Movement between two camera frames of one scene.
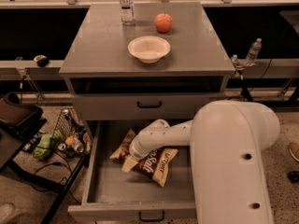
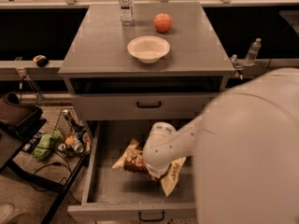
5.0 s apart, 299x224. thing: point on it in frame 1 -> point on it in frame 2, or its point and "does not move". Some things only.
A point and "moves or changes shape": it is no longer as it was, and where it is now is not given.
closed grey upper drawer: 142,106 does not move
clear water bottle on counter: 127,5 does not move
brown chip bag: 156,164 moves or changes shape
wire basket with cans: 70,136 does not move
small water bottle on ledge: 253,52 does not move
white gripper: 135,150 -> 154,169
